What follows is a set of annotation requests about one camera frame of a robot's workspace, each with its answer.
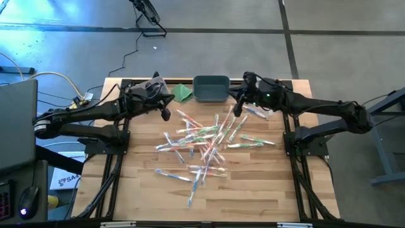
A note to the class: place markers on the black arch bracket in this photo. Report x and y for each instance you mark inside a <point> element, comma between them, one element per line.
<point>156,75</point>

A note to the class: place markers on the black floor bar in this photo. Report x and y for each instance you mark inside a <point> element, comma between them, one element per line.
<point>16,70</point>

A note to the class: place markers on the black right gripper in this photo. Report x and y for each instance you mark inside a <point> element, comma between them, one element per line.
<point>261,90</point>

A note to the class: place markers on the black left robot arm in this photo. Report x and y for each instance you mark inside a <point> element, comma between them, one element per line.
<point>95,111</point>

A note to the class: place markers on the teal plastic bin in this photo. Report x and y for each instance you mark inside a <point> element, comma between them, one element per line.
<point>202,95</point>

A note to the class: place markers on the grey blue metal stand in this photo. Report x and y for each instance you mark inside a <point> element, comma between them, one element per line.
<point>387,179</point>

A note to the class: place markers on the small yellow object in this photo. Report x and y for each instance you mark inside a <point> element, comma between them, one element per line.
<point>53,202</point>

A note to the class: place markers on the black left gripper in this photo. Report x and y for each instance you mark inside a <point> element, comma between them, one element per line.
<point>145,101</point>

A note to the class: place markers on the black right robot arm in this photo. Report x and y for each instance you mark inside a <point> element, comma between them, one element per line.
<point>322,106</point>

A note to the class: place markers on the translucent white plastic bin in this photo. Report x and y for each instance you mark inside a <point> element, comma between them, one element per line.
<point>163,83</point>

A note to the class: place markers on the black floor fan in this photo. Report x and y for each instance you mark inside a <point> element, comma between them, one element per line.
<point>147,9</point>

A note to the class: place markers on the dark grey desk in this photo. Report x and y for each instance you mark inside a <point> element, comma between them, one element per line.
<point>43,177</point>

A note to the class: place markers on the white label strip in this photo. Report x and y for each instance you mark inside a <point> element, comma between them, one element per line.
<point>117,224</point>
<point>294,225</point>

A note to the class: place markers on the black backlit keyboard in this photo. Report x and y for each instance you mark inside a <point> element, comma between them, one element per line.
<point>4,202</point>

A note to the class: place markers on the black diagonal beam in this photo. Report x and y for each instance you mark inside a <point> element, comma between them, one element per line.
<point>60,160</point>

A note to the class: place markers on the green folded cloth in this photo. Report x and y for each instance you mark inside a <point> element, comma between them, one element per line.
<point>181,93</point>

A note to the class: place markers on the white power adapter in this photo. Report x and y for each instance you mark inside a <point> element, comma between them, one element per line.
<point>88,96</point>

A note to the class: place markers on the black computer mouse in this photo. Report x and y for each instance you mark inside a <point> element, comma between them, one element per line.
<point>28,199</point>

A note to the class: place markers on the white cardboard box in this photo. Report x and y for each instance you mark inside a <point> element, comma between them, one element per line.
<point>57,185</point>

